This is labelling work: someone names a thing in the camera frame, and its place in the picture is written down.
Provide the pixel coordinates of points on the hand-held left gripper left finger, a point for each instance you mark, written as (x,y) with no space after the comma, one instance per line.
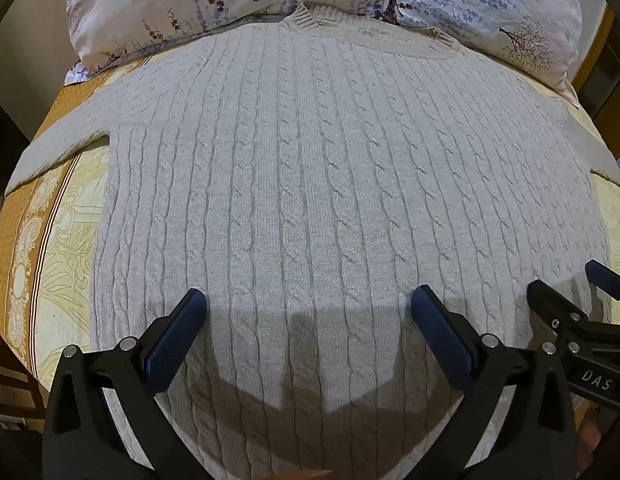
(177,335)

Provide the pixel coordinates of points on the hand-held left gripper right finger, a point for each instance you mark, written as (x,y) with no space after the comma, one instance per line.
(439,335)

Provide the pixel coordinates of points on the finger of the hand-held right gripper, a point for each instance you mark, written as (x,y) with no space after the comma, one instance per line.
(608,280)
(552,305)

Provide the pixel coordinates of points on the person's right hand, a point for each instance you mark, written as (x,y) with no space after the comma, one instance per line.
(589,442)

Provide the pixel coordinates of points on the yellow patterned bed sheet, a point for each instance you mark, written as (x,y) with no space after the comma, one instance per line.
(65,240)

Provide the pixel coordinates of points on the wooden chair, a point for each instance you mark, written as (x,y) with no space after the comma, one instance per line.
(15,385)

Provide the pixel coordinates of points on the wooden furniture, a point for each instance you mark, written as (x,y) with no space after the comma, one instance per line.
(597,55)

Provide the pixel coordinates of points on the white pillow with blue print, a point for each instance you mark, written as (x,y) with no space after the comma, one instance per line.
(479,10)

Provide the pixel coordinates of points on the white floral pillow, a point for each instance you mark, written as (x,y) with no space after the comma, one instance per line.
(200,0)

